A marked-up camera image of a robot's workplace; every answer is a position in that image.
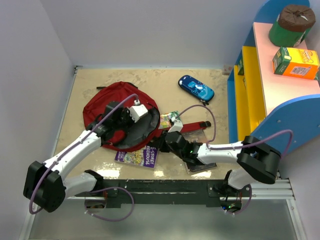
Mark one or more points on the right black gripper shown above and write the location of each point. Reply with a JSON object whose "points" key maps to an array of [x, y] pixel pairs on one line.
{"points": [[163, 148]]}

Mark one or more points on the green cylinder brown lid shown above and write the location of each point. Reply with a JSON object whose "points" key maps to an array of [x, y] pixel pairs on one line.
{"points": [[292, 25]]}

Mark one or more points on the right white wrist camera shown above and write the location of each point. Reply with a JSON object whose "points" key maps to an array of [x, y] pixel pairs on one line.
{"points": [[176, 125]]}

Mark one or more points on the red student backpack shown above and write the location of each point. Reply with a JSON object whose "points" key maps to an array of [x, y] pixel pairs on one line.
{"points": [[118, 131]]}

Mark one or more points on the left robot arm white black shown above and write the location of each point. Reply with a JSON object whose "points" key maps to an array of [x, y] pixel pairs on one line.
{"points": [[46, 184]]}

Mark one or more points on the blue yellow pink shelf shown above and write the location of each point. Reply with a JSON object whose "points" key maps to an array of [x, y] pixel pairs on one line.
{"points": [[261, 103]]}

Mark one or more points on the purple book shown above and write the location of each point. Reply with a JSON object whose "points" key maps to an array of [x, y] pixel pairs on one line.
{"points": [[144, 157]]}

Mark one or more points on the green box on shelf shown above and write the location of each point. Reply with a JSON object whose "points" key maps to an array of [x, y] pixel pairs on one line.
{"points": [[240, 67]]}

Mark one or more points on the orange green crayon box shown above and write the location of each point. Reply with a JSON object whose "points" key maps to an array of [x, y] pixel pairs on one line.
{"points": [[296, 62]]}

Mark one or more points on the blue patterned pencil case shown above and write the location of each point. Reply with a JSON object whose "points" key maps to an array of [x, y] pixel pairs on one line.
{"points": [[196, 88]]}

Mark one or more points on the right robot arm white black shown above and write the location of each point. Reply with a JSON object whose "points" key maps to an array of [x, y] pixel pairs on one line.
{"points": [[258, 161]]}

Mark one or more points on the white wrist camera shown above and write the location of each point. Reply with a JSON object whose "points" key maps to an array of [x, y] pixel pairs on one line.
{"points": [[176, 125], [137, 110]]}

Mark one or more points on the Tale of Two Cities book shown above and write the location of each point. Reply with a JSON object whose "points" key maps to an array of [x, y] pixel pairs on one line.
{"points": [[199, 137]]}

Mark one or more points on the green snack packet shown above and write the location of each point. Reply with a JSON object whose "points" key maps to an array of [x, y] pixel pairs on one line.
{"points": [[165, 119]]}

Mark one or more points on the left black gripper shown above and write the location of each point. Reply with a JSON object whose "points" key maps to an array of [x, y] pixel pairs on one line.
{"points": [[126, 112]]}

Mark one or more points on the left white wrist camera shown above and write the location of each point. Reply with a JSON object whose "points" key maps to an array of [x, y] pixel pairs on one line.
{"points": [[137, 110]]}

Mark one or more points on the aluminium rail frame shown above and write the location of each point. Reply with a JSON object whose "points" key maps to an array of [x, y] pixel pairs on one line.
{"points": [[268, 217]]}

